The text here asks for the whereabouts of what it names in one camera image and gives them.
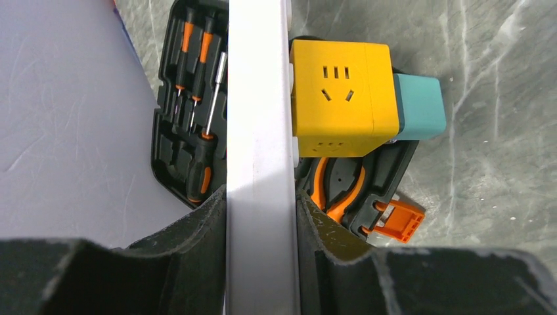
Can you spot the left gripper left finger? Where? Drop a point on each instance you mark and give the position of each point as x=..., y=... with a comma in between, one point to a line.
x=181, y=268

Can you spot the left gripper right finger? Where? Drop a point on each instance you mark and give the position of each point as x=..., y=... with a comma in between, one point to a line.
x=336, y=270

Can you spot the white power strip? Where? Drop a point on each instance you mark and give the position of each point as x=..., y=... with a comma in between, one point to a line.
x=262, y=254

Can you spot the black tool case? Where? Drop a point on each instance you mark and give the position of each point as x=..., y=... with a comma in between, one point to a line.
x=189, y=148

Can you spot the yellow cube adapter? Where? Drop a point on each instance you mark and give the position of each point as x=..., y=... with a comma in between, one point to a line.
x=343, y=99

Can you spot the teal small plug adapter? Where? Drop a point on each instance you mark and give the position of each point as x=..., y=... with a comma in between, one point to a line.
x=421, y=107

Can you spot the orange handled pliers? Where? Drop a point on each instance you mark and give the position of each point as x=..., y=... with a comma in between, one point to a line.
x=334, y=184

